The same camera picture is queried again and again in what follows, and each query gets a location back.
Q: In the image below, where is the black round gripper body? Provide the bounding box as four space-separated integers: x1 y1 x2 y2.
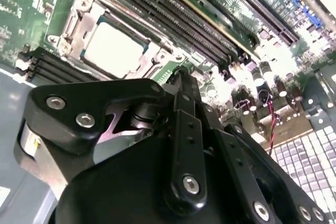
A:
54 129 255 224

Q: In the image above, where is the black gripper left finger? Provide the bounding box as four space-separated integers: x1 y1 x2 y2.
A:
27 66 208 210

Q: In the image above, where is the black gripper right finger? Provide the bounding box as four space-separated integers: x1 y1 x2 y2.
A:
183 72 329 224

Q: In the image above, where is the silver-topped CPU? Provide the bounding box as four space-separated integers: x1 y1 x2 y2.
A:
83 15 161 78

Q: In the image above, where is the metal socket cover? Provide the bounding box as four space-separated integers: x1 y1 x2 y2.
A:
60 0 184 80

